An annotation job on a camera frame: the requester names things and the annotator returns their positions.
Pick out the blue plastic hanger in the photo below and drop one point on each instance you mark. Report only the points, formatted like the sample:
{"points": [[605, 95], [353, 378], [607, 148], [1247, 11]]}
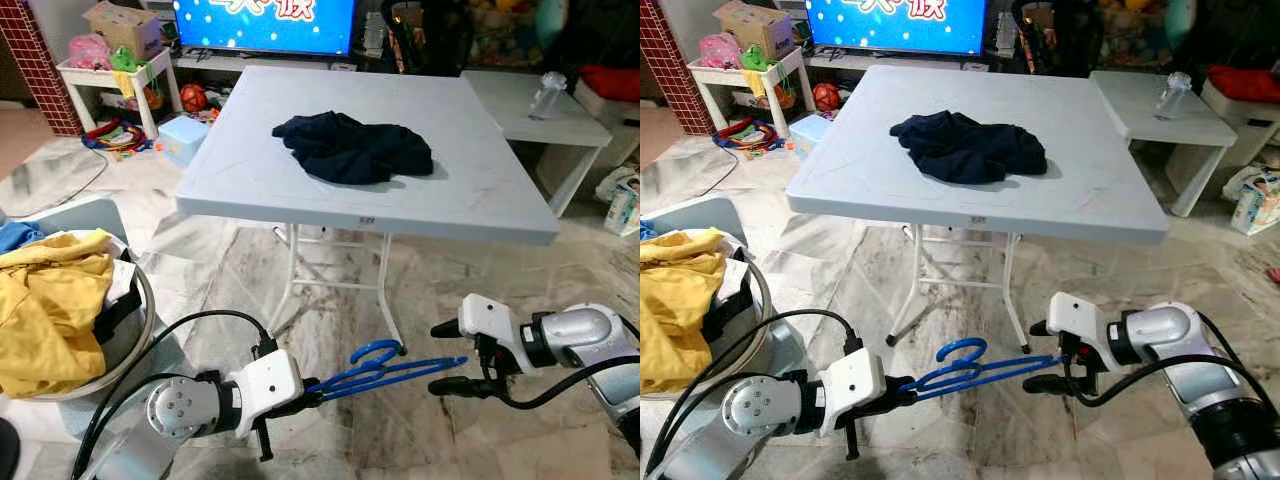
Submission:
{"points": [[970, 372], [380, 375]]}

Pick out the navy blue garment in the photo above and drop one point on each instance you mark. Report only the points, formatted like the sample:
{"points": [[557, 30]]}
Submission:
{"points": [[970, 150], [355, 150]]}

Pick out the yellow garment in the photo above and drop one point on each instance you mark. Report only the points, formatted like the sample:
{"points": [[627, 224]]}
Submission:
{"points": [[680, 310], [50, 310]]}

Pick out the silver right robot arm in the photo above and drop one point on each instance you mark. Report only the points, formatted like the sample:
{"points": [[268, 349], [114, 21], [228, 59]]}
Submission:
{"points": [[585, 335], [1170, 335]]}

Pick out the round laundry basket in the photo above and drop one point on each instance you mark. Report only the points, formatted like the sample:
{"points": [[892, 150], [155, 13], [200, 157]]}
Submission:
{"points": [[755, 330], [135, 330]]}

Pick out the white cloth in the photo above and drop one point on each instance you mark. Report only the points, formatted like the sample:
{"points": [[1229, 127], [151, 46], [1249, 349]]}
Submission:
{"points": [[122, 282], [735, 282]]}

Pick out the white folding table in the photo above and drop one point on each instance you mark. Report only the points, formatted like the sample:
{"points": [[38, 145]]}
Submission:
{"points": [[990, 120], [380, 120]]}

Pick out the clear plastic bottle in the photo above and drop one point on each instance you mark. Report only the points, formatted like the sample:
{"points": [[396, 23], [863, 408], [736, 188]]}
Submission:
{"points": [[1174, 98], [548, 98]]}

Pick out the light blue kids chair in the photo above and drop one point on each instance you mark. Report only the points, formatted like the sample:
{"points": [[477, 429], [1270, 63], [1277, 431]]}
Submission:
{"points": [[700, 215], [85, 215]]}

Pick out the white storage bin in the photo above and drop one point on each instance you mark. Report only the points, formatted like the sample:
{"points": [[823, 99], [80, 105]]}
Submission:
{"points": [[620, 125], [1245, 125]]}

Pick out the light blue plastic container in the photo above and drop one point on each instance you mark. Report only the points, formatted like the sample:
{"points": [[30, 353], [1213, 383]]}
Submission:
{"points": [[812, 135], [182, 140]]}

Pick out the colourful floor toy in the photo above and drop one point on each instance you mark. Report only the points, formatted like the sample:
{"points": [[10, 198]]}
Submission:
{"points": [[118, 140], [748, 140]]}

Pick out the black stroller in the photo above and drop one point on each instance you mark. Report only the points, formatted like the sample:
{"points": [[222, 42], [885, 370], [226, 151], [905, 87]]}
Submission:
{"points": [[430, 35], [1055, 35]]}

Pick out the red folded cloth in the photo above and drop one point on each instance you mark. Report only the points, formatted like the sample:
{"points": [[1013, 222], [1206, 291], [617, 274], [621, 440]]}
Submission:
{"points": [[1245, 82], [612, 82]]}

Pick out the red ball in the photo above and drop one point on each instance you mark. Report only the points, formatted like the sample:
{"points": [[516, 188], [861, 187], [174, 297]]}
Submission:
{"points": [[194, 98], [826, 98]]}

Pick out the flat screen television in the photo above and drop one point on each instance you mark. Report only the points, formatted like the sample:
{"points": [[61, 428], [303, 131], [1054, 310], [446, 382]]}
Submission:
{"points": [[895, 25], [265, 25]]}

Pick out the red brick pillar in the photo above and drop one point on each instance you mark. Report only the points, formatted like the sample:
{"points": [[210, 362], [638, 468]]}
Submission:
{"points": [[672, 65], [35, 65]]}

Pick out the white toy table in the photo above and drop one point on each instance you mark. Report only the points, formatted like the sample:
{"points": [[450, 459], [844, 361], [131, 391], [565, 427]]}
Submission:
{"points": [[100, 78], [730, 78]]}

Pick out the green toy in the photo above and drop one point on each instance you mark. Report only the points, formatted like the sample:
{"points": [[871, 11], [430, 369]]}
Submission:
{"points": [[128, 60], [760, 60]]}

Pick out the pink toy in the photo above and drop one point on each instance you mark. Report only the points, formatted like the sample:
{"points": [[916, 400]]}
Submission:
{"points": [[88, 52], [718, 52]]}

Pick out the cardboard box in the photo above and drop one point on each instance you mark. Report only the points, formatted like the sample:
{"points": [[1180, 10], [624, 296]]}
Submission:
{"points": [[125, 28], [755, 28]]}

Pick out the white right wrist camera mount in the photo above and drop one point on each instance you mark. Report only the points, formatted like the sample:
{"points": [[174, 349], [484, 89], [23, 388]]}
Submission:
{"points": [[490, 315], [1078, 315]]}

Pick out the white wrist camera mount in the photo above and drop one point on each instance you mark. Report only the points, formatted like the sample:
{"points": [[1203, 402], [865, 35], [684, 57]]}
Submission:
{"points": [[852, 385], [1078, 315], [490, 315], [268, 385]]}

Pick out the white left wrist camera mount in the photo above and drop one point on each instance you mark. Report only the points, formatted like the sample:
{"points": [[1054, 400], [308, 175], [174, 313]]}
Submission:
{"points": [[268, 385], [852, 385]]}

